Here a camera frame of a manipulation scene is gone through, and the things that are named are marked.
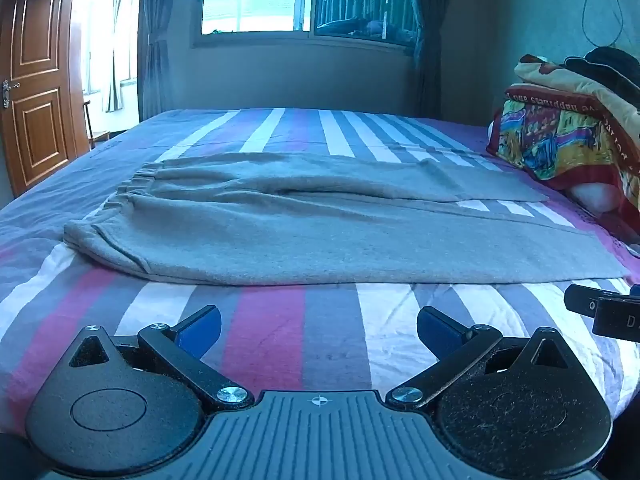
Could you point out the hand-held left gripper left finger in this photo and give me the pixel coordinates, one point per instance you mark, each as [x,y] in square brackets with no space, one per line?
[201,332]

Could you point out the colourful printed blanket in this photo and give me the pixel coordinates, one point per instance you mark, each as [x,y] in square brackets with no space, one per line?
[555,135]

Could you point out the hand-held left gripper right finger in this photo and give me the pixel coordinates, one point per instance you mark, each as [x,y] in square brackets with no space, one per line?
[439,332]

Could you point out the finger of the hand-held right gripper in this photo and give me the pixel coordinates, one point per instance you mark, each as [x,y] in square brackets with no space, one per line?
[617,319]
[580,301]

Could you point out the dark curtain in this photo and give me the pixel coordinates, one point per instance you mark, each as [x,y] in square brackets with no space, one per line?
[152,35]
[427,35]

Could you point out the brown wooden door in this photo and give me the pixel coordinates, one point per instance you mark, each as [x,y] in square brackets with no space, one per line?
[35,85]

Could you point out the wooden chair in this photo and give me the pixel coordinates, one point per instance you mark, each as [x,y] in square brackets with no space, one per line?
[97,136]

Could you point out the grey pants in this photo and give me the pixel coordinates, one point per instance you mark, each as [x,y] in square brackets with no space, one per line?
[300,240]

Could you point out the black cloth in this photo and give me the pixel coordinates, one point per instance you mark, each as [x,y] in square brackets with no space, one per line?
[607,67]

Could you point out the bed with striped sheet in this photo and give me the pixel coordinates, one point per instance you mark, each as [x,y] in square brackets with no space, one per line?
[280,325]

